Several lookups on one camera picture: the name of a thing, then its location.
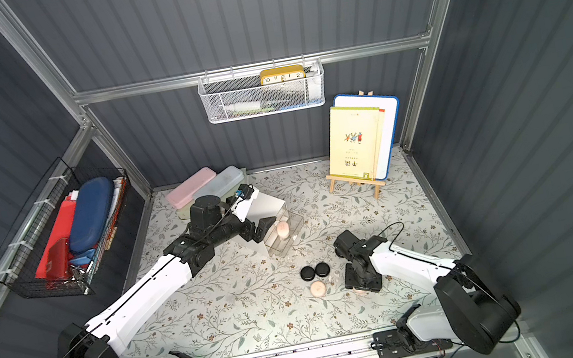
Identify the white drawer cabinet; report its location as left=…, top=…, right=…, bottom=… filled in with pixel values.
left=247, top=190, right=289, bottom=223

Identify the pink earphone case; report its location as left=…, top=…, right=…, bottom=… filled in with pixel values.
left=276, top=221, right=291, bottom=240
left=309, top=281, right=327, bottom=298

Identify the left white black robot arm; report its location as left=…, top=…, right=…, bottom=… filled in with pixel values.
left=58, top=184, right=276, bottom=358

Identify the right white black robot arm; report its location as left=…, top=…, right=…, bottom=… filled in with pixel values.
left=333, top=230, right=522, bottom=358

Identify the green book box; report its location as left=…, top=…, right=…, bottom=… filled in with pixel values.
left=170, top=168, right=254, bottom=224

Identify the black earphone case middle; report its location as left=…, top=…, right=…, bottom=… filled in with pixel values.
left=315, top=261, right=331, bottom=278

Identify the black earphone case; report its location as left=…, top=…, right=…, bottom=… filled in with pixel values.
left=299, top=266, right=317, bottom=282
left=315, top=261, right=331, bottom=278

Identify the pink pencil case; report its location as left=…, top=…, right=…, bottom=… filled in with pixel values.
left=166, top=167, right=217, bottom=210

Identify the grey-blue pencil case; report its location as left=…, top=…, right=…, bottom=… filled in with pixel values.
left=193, top=165, right=246, bottom=200

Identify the black earphone case left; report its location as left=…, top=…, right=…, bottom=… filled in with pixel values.
left=299, top=266, right=317, bottom=282

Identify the wooden easel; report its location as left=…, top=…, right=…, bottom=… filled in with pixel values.
left=312, top=87, right=390, bottom=208

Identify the navy blue case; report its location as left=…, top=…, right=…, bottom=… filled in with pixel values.
left=69, top=177, right=114, bottom=256

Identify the yellow booklet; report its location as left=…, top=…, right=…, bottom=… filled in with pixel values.
left=318, top=97, right=398, bottom=188

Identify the yellow clock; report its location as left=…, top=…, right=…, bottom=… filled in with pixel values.
left=260, top=64, right=306, bottom=86

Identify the red folder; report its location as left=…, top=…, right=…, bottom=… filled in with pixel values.
left=35, top=196, right=77, bottom=282

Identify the blue-framed whiteboard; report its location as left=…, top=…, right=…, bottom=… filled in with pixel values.
left=333, top=91, right=400, bottom=181

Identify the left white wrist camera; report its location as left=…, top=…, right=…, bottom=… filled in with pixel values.
left=230, top=183, right=260, bottom=223

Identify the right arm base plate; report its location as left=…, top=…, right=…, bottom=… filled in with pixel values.
left=369, top=328, right=454, bottom=358

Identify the white wire wall basket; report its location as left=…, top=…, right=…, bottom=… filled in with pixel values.
left=197, top=59, right=326, bottom=124

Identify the black wire side basket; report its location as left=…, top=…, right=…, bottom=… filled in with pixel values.
left=0, top=161, right=133, bottom=299

